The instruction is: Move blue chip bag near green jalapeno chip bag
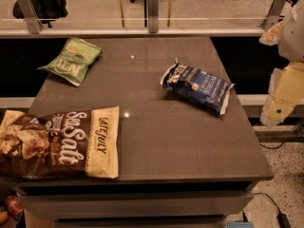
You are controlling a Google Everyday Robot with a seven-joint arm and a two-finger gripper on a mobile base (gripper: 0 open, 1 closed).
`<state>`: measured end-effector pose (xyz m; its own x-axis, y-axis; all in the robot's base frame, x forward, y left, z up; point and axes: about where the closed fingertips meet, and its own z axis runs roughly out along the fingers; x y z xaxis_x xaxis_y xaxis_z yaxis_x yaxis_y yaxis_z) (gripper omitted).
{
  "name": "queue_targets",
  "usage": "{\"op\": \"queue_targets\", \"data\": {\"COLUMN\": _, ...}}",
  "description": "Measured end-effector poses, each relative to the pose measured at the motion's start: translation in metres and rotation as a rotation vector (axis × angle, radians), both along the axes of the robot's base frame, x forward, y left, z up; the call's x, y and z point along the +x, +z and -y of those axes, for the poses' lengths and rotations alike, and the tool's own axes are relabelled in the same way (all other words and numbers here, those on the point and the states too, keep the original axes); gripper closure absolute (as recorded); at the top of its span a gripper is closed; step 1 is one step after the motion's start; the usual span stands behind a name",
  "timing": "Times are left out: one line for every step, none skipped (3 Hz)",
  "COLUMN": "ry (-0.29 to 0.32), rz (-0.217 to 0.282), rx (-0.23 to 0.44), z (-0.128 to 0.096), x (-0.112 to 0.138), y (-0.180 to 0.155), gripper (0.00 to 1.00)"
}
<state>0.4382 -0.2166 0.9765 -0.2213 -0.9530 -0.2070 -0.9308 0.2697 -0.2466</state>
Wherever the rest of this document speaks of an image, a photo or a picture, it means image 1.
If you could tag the grey table drawer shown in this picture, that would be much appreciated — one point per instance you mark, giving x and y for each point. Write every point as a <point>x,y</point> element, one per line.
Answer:
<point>137,205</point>

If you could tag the blue salt vinegar chip bag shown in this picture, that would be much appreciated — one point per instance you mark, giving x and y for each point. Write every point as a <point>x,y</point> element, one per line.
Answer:
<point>197,86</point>

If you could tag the green jalapeno chip bag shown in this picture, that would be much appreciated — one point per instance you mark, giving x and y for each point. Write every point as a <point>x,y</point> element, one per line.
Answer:
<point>74,60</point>

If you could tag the red soda can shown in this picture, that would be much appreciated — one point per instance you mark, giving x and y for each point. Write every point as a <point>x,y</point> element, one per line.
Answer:
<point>13,206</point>

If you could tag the metal railing bracket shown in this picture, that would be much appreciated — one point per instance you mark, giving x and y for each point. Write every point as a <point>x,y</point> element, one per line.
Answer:
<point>153,16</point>
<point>273,14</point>
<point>33,23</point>

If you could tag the black power adapter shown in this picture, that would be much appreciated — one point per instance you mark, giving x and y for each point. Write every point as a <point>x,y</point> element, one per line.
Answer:
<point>283,221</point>

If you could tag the brown sea salt chip bag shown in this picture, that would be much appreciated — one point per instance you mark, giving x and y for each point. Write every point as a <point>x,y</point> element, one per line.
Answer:
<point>68,144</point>

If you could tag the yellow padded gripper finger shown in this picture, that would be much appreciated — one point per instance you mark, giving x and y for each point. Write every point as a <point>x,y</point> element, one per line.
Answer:
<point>286,91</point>
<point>271,36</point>

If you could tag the left metal railing bracket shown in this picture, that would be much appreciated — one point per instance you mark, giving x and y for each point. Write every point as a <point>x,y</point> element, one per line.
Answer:
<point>33,23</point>

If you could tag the right metal railing bracket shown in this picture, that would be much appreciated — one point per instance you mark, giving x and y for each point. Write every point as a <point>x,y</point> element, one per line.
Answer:
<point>273,14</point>

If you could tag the middle metal railing bracket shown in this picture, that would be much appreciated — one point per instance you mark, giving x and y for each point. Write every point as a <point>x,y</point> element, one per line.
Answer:
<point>153,16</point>

